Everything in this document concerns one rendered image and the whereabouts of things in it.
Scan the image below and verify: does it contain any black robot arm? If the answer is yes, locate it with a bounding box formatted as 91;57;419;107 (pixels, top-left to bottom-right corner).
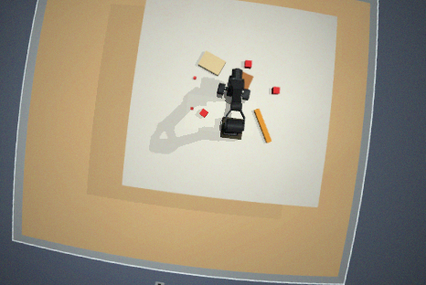
222;69;245;136

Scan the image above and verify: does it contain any orange flat bar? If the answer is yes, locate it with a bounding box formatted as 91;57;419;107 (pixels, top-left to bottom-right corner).
254;108;272;143

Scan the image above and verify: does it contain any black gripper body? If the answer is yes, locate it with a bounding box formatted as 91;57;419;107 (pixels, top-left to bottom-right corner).
217;83;250;100

